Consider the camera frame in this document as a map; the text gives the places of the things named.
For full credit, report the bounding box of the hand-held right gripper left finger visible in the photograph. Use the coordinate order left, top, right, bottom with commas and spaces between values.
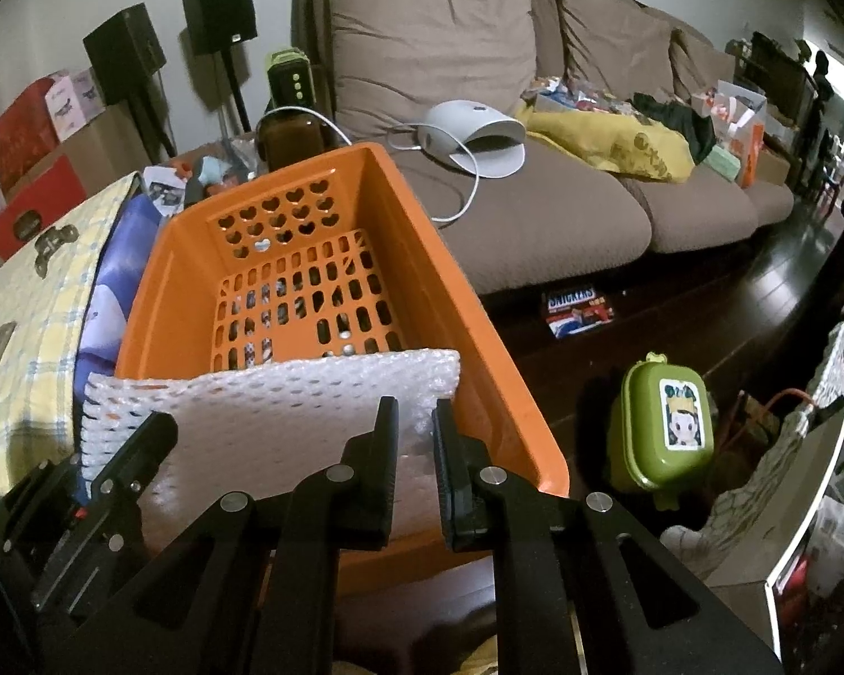
63, 397, 402, 675

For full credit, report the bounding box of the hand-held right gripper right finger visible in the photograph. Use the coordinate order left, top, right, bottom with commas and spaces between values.
432, 397, 789, 675

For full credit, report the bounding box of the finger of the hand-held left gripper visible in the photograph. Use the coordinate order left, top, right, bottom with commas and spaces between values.
88, 409, 179, 507

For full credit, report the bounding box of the white foam net sheet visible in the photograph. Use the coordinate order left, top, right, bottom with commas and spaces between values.
77, 348, 461, 556

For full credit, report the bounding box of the orange plastic basket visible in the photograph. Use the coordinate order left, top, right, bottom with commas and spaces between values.
114, 142, 571, 578

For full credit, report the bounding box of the yellow plaid cloth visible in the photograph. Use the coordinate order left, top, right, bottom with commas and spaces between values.
0, 172, 145, 500

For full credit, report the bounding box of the purple printed blanket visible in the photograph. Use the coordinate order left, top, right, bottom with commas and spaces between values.
72, 193, 184, 451

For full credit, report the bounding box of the green case with cartoon sticker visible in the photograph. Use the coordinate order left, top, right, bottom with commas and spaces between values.
608, 353, 715, 507

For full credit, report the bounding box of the blue red snack box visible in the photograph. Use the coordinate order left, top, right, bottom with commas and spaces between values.
540, 285, 620, 344

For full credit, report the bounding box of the white printed leaflet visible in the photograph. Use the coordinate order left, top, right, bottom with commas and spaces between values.
141, 167, 187, 215

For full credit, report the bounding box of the red box with oval label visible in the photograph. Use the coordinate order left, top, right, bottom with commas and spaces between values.
0, 155, 89, 263

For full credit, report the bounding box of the brown sofa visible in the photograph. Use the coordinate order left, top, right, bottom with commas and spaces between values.
291, 0, 803, 296

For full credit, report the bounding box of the grey stone pattern cloth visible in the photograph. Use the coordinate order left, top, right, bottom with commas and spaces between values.
661, 323, 844, 578

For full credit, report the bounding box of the cardboard box with clutter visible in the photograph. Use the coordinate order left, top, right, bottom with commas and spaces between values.
141, 141, 268, 215

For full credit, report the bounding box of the brown cardboard box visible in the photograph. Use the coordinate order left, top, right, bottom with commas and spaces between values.
3, 102, 156, 201

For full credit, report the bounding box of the red patterned box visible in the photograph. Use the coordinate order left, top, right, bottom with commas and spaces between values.
0, 79, 64, 191

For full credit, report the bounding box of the large photo print board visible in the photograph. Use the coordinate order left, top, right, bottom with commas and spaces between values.
703, 394, 844, 641

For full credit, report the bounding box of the white pink small box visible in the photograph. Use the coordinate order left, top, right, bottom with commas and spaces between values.
42, 69, 106, 142

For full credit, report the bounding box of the white dome lamp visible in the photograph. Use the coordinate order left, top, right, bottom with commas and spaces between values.
422, 100, 528, 180

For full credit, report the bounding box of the yellow bag on sofa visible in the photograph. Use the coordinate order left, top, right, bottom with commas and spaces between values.
513, 98, 697, 184

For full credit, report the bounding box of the green black portable device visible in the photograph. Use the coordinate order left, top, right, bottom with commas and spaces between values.
266, 48, 315, 114

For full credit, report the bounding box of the black speaker on stand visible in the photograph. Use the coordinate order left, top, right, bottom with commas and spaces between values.
181, 0, 258, 134
83, 3, 180, 163

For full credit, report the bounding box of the pile of snack packets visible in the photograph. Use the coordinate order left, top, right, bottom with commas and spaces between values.
524, 77, 648, 117

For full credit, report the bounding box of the light green box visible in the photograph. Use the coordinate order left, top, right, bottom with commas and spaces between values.
699, 142, 741, 182

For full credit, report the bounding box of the dark garment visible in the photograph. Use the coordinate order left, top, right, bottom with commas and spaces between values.
633, 93, 719, 163

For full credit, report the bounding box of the large brown back cushion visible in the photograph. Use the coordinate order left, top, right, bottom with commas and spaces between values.
324, 0, 539, 156

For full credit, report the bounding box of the white orange paper bag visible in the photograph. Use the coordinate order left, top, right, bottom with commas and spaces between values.
703, 80, 767, 187

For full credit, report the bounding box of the medium brown back cushion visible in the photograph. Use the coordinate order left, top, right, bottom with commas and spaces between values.
555, 0, 680, 103

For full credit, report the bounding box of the small brown back cushion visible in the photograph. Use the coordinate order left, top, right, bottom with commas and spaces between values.
668, 28, 739, 96

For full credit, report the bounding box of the dark wooden cabinet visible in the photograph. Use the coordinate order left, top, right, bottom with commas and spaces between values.
735, 31, 834, 187

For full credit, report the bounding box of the white cable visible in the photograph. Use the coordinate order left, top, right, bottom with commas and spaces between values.
263, 104, 528, 226

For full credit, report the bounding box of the orange cable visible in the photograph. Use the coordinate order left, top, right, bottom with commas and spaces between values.
738, 385, 820, 451

